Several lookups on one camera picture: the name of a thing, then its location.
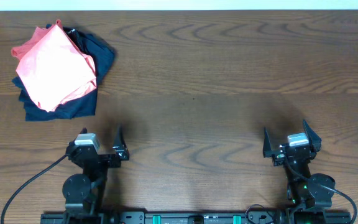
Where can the pink t-shirt with gold print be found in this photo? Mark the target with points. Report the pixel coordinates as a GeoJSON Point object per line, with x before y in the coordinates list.
{"type": "Point", "coordinates": [53, 69]}

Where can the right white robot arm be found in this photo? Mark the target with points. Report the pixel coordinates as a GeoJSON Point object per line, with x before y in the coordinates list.
{"type": "Point", "coordinates": [308, 192]}

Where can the navy blue folded shirt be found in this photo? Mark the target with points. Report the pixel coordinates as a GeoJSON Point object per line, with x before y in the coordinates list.
{"type": "Point", "coordinates": [103, 56]}

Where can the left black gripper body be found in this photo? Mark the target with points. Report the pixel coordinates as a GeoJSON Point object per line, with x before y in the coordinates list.
{"type": "Point", "coordinates": [107, 163]}

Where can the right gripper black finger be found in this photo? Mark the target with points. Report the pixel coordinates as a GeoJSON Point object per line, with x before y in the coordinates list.
{"type": "Point", "coordinates": [267, 148]}
{"type": "Point", "coordinates": [314, 139]}

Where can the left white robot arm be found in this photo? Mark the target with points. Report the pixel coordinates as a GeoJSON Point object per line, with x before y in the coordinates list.
{"type": "Point", "coordinates": [84, 192]}

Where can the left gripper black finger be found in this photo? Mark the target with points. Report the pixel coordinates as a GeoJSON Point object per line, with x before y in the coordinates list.
{"type": "Point", "coordinates": [119, 146]}
{"type": "Point", "coordinates": [83, 131]}

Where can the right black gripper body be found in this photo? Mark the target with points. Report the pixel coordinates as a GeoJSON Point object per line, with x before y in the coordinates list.
{"type": "Point", "coordinates": [302, 165]}

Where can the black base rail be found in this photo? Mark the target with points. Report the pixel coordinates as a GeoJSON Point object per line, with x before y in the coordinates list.
{"type": "Point", "coordinates": [250, 216]}

